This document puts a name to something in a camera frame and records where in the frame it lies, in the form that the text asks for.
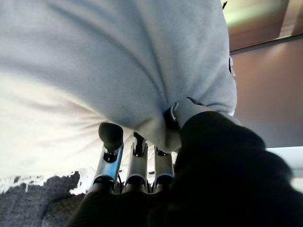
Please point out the right robot hand dark palm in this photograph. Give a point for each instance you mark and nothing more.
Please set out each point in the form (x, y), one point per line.
(225, 177)

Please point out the colourful rug with dark edge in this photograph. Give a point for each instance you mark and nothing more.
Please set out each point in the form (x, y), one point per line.
(255, 23)

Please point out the grey fabric armchair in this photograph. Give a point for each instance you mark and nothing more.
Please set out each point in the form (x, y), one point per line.
(35, 203)

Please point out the white fringed cushion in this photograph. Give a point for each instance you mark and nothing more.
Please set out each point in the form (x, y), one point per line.
(106, 71)

